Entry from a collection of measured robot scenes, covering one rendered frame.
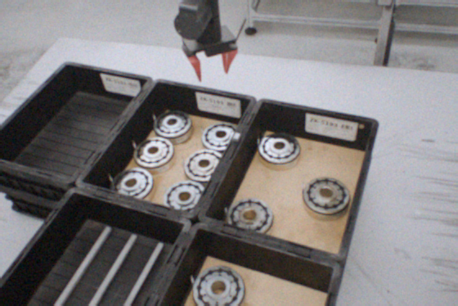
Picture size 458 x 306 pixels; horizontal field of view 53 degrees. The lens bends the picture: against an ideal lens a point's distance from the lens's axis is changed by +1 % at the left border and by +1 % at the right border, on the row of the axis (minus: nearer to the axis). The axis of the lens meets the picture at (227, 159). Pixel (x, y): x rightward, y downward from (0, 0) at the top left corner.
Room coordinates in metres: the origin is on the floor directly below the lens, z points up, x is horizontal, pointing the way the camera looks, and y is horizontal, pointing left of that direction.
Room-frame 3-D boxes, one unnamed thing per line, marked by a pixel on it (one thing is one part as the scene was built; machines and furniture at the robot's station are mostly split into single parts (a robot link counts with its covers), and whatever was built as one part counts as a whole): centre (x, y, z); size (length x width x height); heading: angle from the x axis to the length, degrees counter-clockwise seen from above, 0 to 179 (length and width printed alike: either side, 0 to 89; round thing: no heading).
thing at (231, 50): (0.85, -0.01, 1.10); 0.07 x 0.07 x 0.09; 17
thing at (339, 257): (0.66, -0.14, 0.92); 0.40 x 0.30 x 0.02; 153
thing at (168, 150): (0.82, 0.18, 0.86); 0.10 x 0.10 x 0.01
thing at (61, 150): (0.93, 0.39, 0.87); 0.40 x 0.30 x 0.11; 153
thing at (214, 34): (0.85, 0.01, 1.17); 0.10 x 0.07 x 0.07; 107
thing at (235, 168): (0.66, -0.14, 0.87); 0.40 x 0.30 x 0.11; 153
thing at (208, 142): (0.85, 0.01, 0.86); 0.10 x 0.10 x 0.01
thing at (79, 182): (0.79, 0.12, 0.92); 0.40 x 0.30 x 0.02; 153
